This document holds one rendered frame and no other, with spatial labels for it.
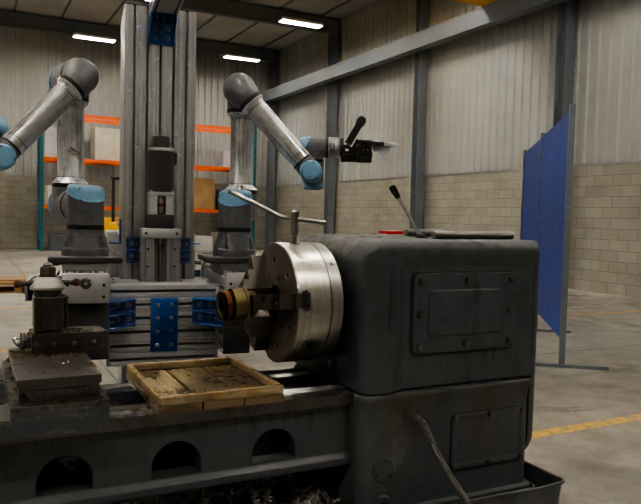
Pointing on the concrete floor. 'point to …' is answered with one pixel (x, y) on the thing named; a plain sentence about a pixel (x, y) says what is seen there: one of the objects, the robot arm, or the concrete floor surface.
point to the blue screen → (551, 224)
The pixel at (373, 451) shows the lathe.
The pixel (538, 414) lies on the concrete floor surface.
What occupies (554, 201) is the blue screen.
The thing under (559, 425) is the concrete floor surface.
